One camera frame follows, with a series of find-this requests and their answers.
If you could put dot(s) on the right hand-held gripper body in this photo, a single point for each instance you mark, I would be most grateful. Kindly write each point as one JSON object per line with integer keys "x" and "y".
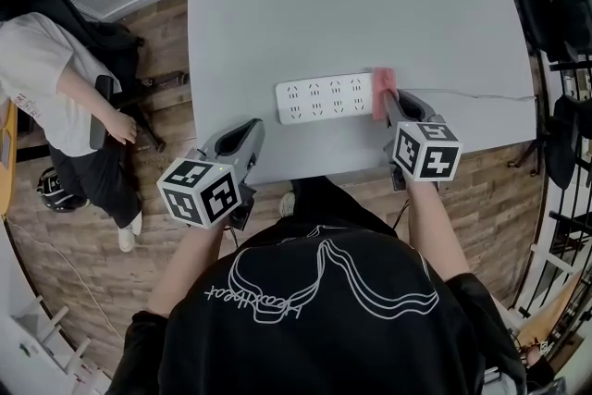
{"x": 425, "y": 152}

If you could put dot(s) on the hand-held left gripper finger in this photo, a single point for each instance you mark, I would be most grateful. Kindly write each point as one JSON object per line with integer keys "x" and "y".
{"x": 231, "y": 130}
{"x": 259, "y": 148}

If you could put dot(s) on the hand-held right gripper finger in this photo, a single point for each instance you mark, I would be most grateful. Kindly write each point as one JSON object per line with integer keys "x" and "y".
{"x": 423, "y": 104}
{"x": 394, "y": 113}

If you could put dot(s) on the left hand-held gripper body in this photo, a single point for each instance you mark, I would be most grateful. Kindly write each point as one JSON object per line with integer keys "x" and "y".
{"x": 199, "y": 194}

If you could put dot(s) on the pink cloth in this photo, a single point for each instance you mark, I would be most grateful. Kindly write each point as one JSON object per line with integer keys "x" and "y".
{"x": 381, "y": 83}

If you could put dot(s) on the white power strip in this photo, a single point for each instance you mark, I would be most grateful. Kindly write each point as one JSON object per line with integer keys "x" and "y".
{"x": 324, "y": 99}

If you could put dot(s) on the person's right forearm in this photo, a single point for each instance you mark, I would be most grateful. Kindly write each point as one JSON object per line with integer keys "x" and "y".
{"x": 430, "y": 226}

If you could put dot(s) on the person's left forearm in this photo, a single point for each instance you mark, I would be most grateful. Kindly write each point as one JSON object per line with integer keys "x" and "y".
{"x": 185, "y": 268}

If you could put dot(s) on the black mesh office chair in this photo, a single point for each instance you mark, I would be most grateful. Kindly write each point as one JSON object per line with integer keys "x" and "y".
{"x": 564, "y": 139}
{"x": 546, "y": 14}

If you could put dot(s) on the black helmet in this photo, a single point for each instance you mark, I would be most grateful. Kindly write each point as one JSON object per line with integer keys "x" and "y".
{"x": 57, "y": 194}

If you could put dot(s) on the person's black printed shirt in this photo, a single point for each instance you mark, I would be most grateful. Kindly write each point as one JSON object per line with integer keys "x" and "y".
{"x": 324, "y": 337}

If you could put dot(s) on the round yellow wooden table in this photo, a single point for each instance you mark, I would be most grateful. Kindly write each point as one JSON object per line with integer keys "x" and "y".
{"x": 7, "y": 189}

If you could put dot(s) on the purple phone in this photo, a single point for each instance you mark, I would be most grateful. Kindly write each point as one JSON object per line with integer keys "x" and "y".
{"x": 6, "y": 148}

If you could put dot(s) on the white wooden rack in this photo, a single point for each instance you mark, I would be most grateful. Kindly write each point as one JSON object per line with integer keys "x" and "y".
{"x": 51, "y": 328}

